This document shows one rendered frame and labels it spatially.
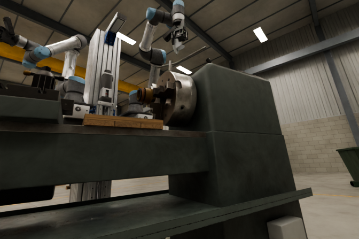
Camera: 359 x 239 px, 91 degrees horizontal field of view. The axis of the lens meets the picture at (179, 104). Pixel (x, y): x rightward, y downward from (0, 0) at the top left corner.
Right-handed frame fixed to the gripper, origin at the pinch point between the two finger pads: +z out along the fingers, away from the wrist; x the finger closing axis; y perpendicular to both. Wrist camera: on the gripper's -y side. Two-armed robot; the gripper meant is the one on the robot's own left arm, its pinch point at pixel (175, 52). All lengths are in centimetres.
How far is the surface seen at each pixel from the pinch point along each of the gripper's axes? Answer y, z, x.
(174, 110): 5.5, 38.6, -9.7
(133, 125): 1, 48, -33
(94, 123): -6, 48, -45
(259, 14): 21, -590, 774
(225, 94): 26.6, 28.3, 8.6
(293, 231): 50, 94, 22
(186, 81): 9.9, 22.3, -5.1
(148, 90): -7.5, 27.4, -15.0
